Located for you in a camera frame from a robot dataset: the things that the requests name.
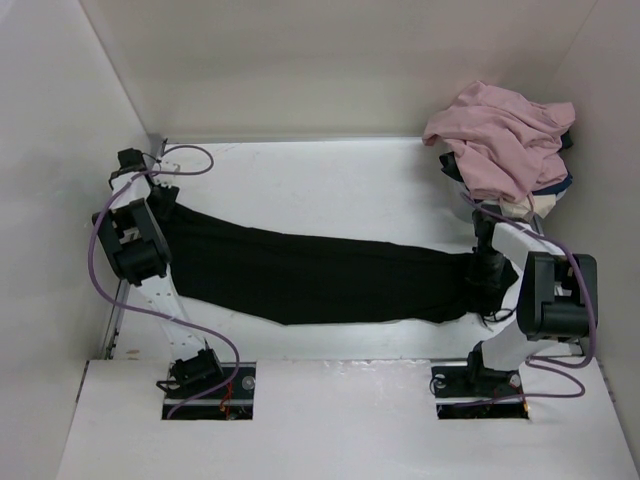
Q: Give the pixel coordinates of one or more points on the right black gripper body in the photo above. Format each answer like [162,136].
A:
[486,269]

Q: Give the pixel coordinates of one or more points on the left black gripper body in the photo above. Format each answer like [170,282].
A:
[161,199]

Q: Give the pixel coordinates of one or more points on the black trousers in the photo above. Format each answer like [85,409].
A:
[300,280]

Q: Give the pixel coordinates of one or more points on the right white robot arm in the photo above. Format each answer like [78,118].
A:
[557,303]

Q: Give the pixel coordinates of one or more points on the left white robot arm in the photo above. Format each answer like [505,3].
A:
[163,302]

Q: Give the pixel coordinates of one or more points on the white laundry basket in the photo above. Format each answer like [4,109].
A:
[461,208]

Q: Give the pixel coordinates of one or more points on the beige garment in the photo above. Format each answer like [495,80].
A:
[532,205]

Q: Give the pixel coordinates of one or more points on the pink garment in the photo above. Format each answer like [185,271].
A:
[505,146]

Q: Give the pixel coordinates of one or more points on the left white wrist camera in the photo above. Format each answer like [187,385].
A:
[164,172]

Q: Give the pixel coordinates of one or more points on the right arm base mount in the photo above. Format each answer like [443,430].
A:
[470,391]

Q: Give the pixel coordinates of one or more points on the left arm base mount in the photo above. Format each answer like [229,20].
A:
[235,387]

